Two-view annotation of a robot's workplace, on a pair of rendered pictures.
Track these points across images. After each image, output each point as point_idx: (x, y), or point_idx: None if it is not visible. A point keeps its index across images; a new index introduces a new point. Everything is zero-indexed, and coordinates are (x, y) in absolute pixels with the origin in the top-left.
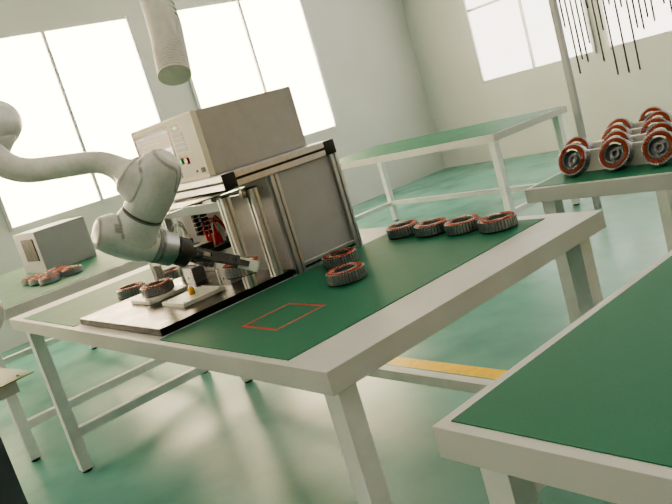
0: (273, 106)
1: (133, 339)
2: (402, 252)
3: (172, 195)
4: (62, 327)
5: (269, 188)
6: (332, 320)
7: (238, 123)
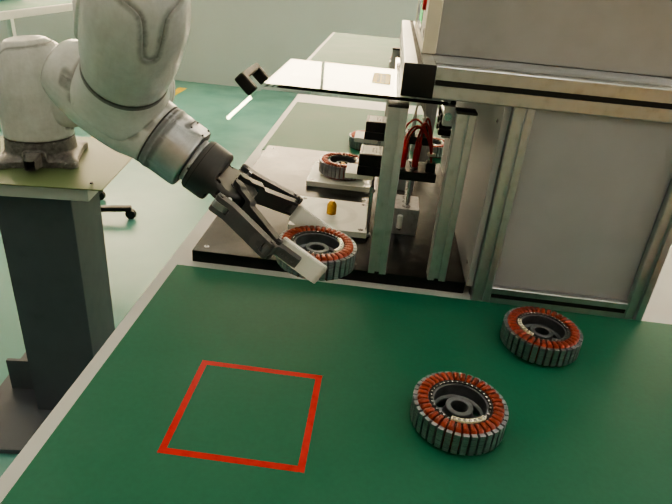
0: None
1: (193, 231)
2: (645, 444)
3: (137, 67)
4: (262, 141)
5: (501, 131)
6: None
7: None
